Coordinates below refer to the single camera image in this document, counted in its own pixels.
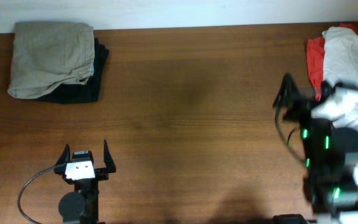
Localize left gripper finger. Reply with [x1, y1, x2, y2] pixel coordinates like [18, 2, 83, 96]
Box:
[53, 144, 70, 174]
[103, 140, 116, 173]

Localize folded khaki shorts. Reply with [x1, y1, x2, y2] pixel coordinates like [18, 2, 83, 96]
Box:
[7, 21, 95, 100]

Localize folded black garment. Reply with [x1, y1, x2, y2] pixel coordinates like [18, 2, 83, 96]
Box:
[35, 38, 109, 104]

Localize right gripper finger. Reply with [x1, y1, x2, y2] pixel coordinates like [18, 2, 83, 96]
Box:
[273, 73, 301, 108]
[320, 81, 358, 101]

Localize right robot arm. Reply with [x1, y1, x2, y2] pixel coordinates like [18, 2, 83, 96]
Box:
[272, 73, 358, 223]

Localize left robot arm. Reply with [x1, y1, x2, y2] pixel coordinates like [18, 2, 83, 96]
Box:
[54, 141, 116, 224]

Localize white printed t-shirt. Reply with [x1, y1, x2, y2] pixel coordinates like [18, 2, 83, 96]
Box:
[311, 27, 358, 184]

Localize red printed t-shirt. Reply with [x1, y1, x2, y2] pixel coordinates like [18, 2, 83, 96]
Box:
[306, 23, 358, 223]

